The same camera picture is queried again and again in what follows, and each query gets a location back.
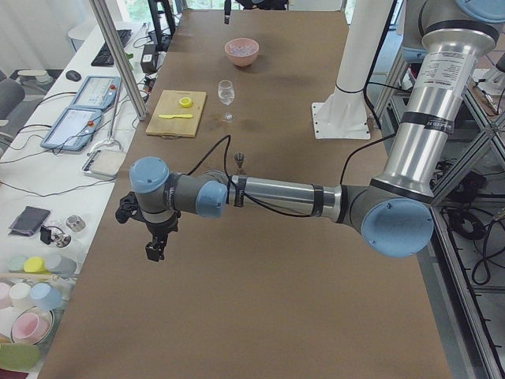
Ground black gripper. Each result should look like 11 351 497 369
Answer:
115 192 181 261

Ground clear wine glass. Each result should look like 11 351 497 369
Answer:
217 80 235 122

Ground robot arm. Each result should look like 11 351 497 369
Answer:
115 1 504 261
223 0 231 24

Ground pink ice bowl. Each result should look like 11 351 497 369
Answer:
224 38 260 67

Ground clear ice cubes pile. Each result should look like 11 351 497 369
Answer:
226 39 259 58

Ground steel cup on desk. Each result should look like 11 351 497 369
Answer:
65 215 86 233

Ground black clip device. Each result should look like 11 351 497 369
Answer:
39 225 71 248

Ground grey-blue plastic cup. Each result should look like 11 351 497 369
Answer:
44 253 77 278

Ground yellow plastic knife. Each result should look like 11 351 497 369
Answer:
158 114 193 119

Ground brown table mat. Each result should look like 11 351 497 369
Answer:
40 11 451 378

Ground wooden cutting board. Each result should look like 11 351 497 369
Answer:
145 90 207 138

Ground yellow lemon half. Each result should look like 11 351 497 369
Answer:
178 96 193 108

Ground yellow cup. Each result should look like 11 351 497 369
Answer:
23 257 49 275

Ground light blue cup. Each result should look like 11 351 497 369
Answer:
29 283 62 311

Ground teach pendant with red button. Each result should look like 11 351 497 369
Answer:
71 76 121 110

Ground pink cup in bowl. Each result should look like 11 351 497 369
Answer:
12 312 51 343

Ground black computer mouse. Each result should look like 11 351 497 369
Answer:
65 70 81 82

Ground black keyboard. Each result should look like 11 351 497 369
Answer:
90 28 133 67

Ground green plate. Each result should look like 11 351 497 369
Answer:
1 343 40 372

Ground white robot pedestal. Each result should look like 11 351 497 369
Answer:
312 0 395 140

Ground aluminium frame post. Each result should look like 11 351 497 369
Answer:
89 0 147 121

